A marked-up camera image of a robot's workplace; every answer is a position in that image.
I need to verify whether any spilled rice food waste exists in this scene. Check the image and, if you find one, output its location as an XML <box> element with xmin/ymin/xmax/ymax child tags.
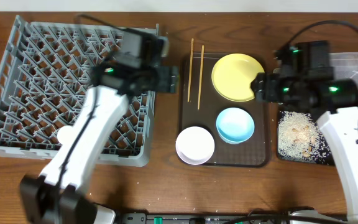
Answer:
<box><xmin>277</xmin><ymin>111</ymin><xmax>334</xmax><ymax>164</ymax></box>

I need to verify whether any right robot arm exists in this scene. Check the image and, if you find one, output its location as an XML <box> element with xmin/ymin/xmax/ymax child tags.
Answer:
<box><xmin>250</xmin><ymin>41</ymin><xmax>358</xmax><ymax>223</ymax></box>

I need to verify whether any white pink-rimmed bowl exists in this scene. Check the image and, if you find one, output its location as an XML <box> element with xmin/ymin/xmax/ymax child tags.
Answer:
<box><xmin>175</xmin><ymin>126</ymin><xmax>215</xmax><ymax>166</ymax></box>

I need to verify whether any grey plastic dish rack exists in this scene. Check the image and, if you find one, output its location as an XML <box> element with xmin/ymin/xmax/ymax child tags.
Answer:
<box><xmin>0</xmin><ymin>15</ymin><xmax>163</xmax><ymax>167</ymax></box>

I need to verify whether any black waste tray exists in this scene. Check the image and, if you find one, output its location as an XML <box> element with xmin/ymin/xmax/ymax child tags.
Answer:
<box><xmin>277</xmin><ymin>108</ymin><xmax>337</xmax><ymax>166</ymax></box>

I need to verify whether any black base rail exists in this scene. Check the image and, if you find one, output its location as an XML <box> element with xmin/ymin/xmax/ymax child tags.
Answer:
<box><xmin>118</xmin><ymin>212</ymin><xmax>347</xmax><ymax>224</ymax></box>

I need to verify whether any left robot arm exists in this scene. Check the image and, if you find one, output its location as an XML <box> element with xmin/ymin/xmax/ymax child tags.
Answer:
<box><xmin>19</xmin><ymin>28</ymin><xmax>178</xmax><ymax>223</ymax></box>

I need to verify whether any yellow round plate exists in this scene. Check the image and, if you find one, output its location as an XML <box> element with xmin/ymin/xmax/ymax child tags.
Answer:
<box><xmin>211</xmin><ymin>54</ymin><xmax>264</xmax><ymax>102</ymax></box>

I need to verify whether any light blue bowl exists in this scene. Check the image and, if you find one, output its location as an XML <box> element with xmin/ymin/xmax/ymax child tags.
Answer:
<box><xmin>216</xmin><ymin>108</ymin><xmax>255</xmax><ymax>144</ymax></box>

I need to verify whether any dark brown serving tray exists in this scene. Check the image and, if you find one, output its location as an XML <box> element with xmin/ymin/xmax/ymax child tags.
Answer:
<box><xmin>178</xmin><ymin>52</ymin><xmax>270</xmax><ymax>167</ymax></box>

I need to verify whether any wooden chopstick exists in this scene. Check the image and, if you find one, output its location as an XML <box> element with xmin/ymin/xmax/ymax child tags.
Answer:
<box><xmin>187</xmin><ymin>38</ymin><xmax>194</xmax><ymax>103</ymax></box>
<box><xmin>197</xmin><ymin>45</ymin><xmax>204</xmax><ymax>110</ymax></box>

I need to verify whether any white paper cup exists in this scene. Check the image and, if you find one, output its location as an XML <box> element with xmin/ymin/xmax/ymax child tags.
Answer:
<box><xmin>57</xmin><ymin>126</ymin><xmax>73</xmax><ymax>145</ymax></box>

